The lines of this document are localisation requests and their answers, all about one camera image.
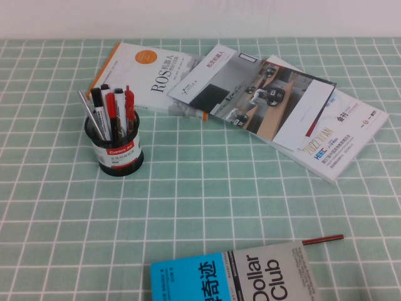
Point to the black capped marker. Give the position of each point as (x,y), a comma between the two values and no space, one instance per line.
(105,87)

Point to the white marker with black cap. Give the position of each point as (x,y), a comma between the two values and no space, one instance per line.
(99,108)
(120,106)

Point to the silver pen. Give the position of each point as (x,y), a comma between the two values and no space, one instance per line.
(92,116)

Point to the white catalogue book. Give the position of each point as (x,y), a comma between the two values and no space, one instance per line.
(344,141)

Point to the black mesh pen holder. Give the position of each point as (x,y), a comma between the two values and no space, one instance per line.
(120,156)

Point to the robot photo brochure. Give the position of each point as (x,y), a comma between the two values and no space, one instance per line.
(250,94)

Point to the black marker with red cap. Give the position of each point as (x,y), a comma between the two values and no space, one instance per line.
(112,113)

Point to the green white checked tablecloth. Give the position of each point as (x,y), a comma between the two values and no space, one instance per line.
(200,203)

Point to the blue grey Dollar Club book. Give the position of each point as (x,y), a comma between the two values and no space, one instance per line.
(250,276)

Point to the white orange ROS book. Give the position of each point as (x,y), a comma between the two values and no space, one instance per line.
(131,72)

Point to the red pencil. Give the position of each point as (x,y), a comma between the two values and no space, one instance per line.
(326,239)

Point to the red pen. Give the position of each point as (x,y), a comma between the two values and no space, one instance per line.
(129,103)

